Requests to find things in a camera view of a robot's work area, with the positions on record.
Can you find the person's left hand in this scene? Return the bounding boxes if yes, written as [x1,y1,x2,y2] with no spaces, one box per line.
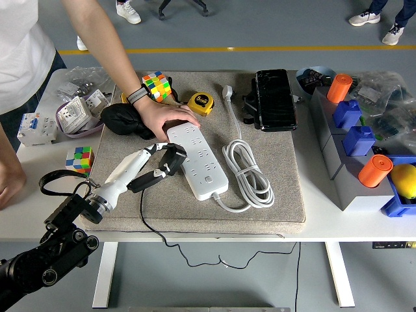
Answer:
[135,96,202,143]

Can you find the person's right hand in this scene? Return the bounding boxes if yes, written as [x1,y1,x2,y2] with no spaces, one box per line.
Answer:
[0,161,27,211]

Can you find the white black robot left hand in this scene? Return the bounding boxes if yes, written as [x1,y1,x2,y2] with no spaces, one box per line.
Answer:
[97,142,178,205]

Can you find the black plug adapter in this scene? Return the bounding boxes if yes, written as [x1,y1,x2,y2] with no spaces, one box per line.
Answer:
[158,142,189,177]

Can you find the white power strip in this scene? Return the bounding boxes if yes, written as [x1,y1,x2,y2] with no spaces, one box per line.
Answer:
[166,121,229,201]

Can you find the grey black wristband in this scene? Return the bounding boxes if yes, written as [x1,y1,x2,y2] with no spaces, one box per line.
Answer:
[125,83,153,105]

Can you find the large colourful puzzle cube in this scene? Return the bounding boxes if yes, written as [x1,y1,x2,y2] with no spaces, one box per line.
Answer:
[142,70,172,103]

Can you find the black cloth pouch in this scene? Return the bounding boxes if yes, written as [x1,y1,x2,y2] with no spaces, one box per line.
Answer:
[100,103,157,140]

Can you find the yellow tape measure 5m label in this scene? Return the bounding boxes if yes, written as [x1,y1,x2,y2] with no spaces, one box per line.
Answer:
[187,91,215,117]

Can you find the small colourful puzzle cube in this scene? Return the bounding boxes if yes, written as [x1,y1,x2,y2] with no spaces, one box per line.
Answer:
[64,146,95,175]

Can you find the purple bowl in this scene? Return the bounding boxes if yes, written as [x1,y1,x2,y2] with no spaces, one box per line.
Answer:
[55,96,105,139]

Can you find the white circuit breaker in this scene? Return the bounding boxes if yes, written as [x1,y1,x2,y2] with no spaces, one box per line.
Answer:
[16,112,59,147]

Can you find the grey-brown mat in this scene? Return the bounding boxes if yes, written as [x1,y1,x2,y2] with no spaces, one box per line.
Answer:
[79,70,307,235]

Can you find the clear plastic parts bag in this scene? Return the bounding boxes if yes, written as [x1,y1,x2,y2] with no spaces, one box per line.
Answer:
[55,66,114,98]
[350,70,409,108]
[363,94,416,153]

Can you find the white table leg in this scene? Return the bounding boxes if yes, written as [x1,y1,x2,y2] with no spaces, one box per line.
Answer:
[324,242,356,308]
[92,242,118,309]

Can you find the black office chair base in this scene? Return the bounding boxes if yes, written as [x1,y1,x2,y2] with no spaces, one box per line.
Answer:
[157,0,211,21]

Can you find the black glossy phone case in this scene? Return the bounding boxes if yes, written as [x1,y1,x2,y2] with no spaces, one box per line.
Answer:
[255,68,298,133]

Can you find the person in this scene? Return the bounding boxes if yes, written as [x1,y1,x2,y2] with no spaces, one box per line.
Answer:
[348,0,416,46]
[0,0,142,153]

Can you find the black small electronic parts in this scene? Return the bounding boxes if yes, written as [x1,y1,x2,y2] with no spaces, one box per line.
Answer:
[299,69,335,90]

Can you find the light blue bowl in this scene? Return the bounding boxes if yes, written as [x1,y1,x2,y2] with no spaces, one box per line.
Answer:
[295,66,337,98]

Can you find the orange cylinder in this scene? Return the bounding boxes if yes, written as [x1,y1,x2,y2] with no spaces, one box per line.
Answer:
[326,73,354,103]
[357,153,394,189]

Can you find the blue plastic block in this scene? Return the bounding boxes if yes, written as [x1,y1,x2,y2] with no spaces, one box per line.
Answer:
[331,99,363,129]
[342,125,377,157]

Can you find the grey block base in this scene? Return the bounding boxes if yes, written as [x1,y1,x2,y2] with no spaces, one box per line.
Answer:
[308,86,396,212]

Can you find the blue plastic bin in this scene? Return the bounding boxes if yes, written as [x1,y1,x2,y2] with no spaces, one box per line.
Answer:
[380,154,416,218]

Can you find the yellow lemon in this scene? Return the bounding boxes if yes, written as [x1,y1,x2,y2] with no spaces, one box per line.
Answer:
[389,164,416,200]

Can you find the black table control panel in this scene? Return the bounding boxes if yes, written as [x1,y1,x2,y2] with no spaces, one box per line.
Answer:
[372,240,416,250]

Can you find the black tape measure strap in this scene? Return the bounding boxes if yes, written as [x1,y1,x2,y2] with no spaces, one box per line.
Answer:
[168,77,182,105]

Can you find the thin black plug cord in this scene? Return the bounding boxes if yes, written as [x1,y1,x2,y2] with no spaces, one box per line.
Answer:
[139,188,298,270]

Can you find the white wall socket panel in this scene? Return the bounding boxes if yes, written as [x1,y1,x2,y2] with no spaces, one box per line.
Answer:
[59,96,94,134]
[84,88,111,114]

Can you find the white power strip cable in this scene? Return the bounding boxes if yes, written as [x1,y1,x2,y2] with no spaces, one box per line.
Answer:
[213,84,276,214]

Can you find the black hanging cable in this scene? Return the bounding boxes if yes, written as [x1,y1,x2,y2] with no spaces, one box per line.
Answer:
[294,242,302,312]

